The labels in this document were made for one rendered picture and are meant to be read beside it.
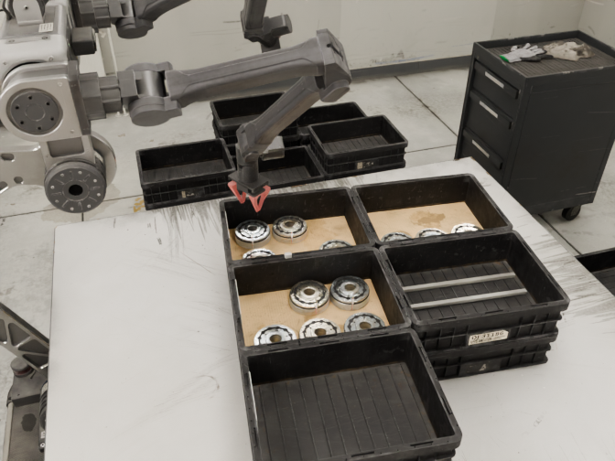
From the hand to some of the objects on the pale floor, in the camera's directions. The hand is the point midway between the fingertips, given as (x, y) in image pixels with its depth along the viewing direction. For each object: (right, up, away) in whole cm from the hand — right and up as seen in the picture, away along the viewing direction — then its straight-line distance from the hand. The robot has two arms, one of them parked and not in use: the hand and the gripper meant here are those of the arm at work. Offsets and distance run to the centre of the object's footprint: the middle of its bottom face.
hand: (250, 204), depth 173 cm
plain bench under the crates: (+30, -94, +34) cm, 104 cm away
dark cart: (+132, +4, +162) cm, 209 cm away
